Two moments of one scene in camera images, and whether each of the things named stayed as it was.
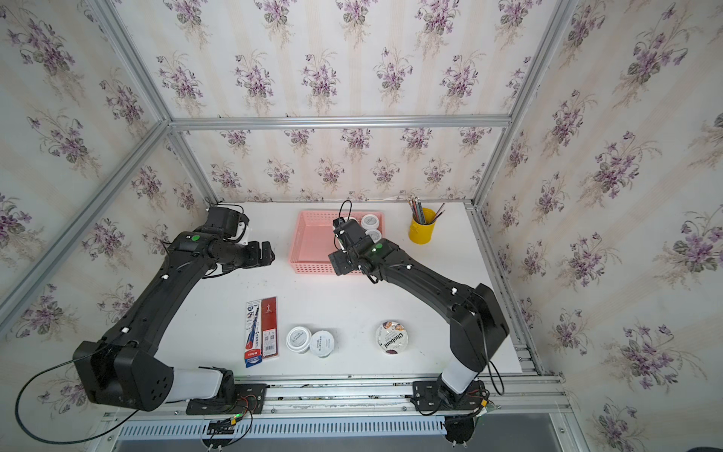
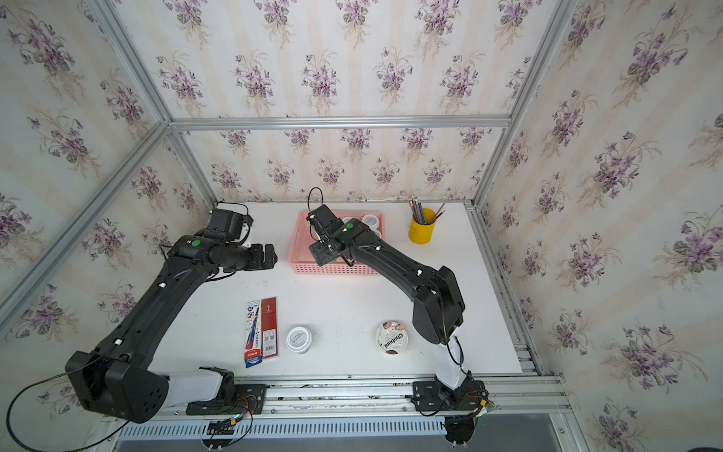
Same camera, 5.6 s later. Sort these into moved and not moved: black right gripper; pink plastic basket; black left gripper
Moved: black right gripper
Not moved: black left gripper; pink plastic basket
